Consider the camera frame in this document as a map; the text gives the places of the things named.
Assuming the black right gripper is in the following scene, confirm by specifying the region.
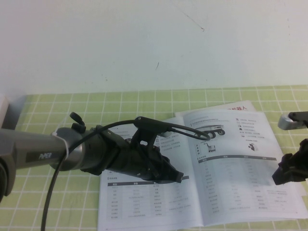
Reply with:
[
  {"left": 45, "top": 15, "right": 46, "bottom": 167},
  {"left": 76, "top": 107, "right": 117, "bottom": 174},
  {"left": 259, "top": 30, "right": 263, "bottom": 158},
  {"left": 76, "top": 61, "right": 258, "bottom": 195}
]
[{"left": 271, "top": 138, "right": 308, "bottom": 186}]

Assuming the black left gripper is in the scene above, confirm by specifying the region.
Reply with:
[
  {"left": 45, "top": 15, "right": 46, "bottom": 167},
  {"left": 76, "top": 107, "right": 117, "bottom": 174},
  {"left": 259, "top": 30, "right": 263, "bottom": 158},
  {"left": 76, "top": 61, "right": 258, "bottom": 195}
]
[{"left": 112, "top": 141, "right": 186, "bottom": 184}]

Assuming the white product brochure book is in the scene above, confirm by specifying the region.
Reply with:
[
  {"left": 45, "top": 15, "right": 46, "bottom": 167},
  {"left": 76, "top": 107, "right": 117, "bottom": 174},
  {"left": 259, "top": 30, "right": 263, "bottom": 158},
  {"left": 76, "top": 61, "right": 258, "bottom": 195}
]
[{"left": 97, "top": 110, "right": 305, "bottom": 231}]

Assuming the translucent plastic sleeve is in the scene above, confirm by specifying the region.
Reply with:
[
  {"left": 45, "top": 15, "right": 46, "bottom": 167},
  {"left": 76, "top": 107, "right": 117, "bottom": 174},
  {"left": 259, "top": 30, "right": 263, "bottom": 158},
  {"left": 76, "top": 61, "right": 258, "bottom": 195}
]
[{"left": 282, "top": 144, "right": 306, "bottom": 201}]

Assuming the white leaflet with red print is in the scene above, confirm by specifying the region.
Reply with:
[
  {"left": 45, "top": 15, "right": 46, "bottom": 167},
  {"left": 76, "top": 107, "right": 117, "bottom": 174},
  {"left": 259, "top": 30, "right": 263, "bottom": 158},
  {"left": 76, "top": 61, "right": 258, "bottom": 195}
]
[{"left": 202, "top": 100, "right": 257, "bottom": 113}]

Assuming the green checked tablecloth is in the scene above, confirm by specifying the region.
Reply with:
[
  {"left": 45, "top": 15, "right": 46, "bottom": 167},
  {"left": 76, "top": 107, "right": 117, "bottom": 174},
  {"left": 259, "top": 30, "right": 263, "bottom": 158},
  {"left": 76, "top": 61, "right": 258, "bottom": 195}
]
[{"left": 0, "top": 84, "right": 308, "bottom": 231}]

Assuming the black looped plug tether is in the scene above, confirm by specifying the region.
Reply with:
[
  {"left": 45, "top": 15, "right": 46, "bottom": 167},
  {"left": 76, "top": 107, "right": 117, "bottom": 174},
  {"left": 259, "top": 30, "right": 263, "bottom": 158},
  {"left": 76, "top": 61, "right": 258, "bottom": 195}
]
[{"left": 69, "top": 112, "right": 86, "bottom": 132}]

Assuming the white zip tie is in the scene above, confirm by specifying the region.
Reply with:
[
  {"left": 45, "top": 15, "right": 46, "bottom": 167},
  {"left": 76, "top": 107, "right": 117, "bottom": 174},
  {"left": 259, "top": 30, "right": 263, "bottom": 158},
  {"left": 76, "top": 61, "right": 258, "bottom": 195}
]
[{"left": 52, "top": 129, "right": 71, "bottom": 157}]

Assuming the white box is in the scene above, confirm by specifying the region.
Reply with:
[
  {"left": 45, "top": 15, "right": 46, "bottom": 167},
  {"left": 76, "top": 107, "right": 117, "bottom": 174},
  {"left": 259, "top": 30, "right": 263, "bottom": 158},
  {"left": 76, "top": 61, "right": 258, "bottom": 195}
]
[{"left": 0, "top": 95, "right": 10, "bottom": 128}]

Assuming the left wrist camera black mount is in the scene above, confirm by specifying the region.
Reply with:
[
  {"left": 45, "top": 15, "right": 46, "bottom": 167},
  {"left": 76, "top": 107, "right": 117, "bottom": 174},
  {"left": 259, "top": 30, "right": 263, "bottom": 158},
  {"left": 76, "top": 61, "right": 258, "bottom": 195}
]
[{"left": 131, "top": 116, "right": 174, "bottom": 150}]

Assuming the black left camera cable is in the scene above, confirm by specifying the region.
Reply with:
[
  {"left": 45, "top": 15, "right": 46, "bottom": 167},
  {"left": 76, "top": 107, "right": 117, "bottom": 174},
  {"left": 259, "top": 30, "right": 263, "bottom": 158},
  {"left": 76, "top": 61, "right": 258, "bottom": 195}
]
[{"left": 43, "top": 119, "right": 210, "bottom": 231}]

